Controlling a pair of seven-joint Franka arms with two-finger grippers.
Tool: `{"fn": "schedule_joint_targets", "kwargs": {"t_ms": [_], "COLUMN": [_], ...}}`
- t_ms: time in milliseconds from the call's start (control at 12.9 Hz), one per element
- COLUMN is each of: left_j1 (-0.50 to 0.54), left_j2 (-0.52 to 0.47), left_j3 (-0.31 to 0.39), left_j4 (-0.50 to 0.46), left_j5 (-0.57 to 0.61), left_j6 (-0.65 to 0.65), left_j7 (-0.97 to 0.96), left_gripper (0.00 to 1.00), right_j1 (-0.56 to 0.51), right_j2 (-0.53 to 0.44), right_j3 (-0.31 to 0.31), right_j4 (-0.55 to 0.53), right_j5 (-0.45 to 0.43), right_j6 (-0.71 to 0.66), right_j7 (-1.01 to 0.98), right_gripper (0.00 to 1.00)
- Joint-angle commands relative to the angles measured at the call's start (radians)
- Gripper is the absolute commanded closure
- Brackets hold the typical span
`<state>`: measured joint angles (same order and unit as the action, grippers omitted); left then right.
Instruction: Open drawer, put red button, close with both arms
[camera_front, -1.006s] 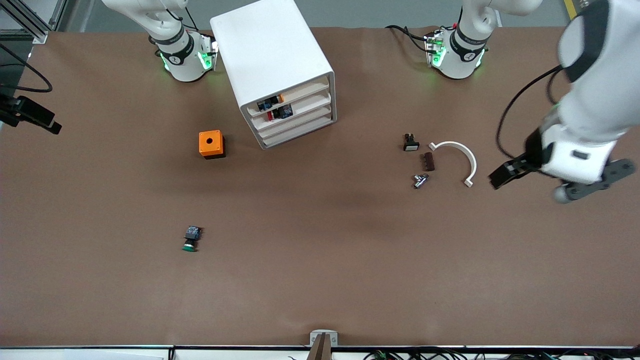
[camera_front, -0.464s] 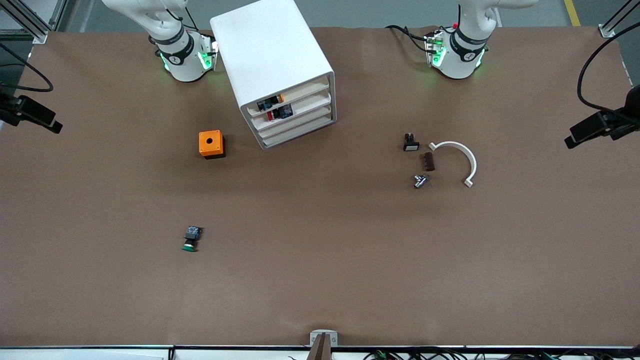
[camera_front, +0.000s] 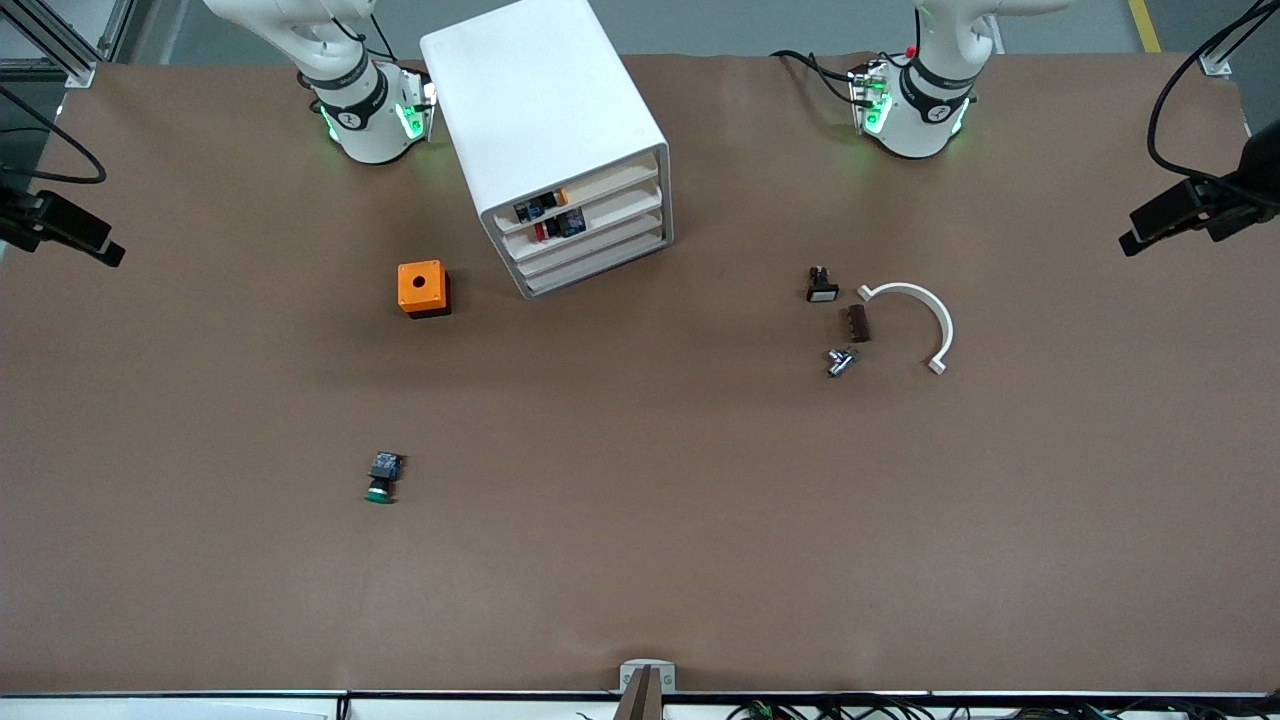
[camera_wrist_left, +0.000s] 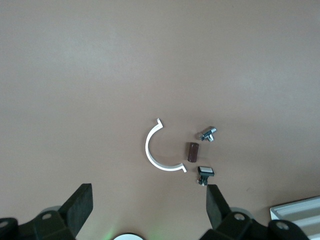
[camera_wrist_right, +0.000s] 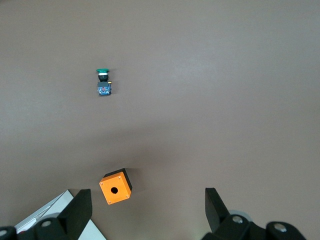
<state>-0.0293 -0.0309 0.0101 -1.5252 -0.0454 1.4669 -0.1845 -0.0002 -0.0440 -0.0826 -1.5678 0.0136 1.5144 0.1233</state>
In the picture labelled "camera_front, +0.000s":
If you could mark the grey metal table bracket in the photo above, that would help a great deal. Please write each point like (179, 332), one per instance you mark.
(632, 672)

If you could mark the white drawer with blue module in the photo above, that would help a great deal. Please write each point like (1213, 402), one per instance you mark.
(600, 185)

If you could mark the orange button enclosure box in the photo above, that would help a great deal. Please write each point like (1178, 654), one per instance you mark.
(408, 292)

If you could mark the red mushroom push button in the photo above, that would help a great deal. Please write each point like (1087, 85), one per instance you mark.
(560, 225)

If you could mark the dark brown rectangular block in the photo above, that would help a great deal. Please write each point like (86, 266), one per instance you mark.
(857, 324)

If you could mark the blue black switch module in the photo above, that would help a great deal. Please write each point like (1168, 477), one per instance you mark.
(533, 210)

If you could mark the green mushroom push button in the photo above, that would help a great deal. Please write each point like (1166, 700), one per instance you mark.
(382, 480)

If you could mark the chrome metal tee fitting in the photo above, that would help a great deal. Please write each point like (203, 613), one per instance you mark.
(840, 360)

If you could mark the white square push button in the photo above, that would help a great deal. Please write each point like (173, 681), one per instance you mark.
(821, 290)

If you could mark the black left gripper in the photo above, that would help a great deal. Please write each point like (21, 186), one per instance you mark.
(1232, 196)

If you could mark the aluminium frame profile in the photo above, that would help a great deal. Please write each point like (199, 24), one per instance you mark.
(1225, 45)
(60, 50)

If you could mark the white table edge rail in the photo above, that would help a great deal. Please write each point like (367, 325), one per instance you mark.
(200, 706)

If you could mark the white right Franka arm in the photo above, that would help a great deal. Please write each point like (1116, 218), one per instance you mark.
(355, 110)

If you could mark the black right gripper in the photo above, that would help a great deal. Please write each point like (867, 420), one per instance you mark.
(20, 214)

